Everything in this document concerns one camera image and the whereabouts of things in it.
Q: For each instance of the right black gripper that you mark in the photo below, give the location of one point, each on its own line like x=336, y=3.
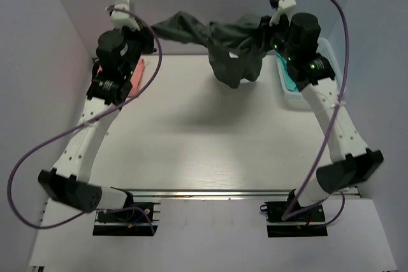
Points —
x=266, y=30

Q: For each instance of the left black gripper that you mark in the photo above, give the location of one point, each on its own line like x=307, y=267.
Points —
x=145, y=35

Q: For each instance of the dark grey t-shirt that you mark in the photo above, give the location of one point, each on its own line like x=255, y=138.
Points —
x=234, y=51

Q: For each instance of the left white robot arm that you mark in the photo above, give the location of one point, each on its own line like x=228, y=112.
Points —
x=68, y=181

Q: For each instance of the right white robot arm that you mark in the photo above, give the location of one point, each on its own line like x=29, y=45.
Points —
x=352, y=161

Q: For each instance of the folded pink t-shirt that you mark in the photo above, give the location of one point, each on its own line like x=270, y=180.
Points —
x=137, y=76

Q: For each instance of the teal t-shirt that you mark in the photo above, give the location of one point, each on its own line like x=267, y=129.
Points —
x=288, y=83

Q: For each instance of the white plastic basket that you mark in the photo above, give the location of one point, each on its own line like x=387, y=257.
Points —
x=300, y=101

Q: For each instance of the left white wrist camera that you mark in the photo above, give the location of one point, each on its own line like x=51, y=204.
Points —
x=120, y=16

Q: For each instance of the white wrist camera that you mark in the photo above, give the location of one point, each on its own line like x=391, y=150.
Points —
x=281, y=7
x=120, y=16

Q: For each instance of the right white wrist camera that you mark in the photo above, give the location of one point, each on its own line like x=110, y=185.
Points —
x=281, y=7

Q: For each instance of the aluminium rail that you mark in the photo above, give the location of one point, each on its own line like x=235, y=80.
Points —
x=208, y=193

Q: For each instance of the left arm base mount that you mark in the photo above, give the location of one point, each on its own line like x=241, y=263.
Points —
x=139, y=219

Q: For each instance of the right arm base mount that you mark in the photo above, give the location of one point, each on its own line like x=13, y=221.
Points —
x=311, y=223

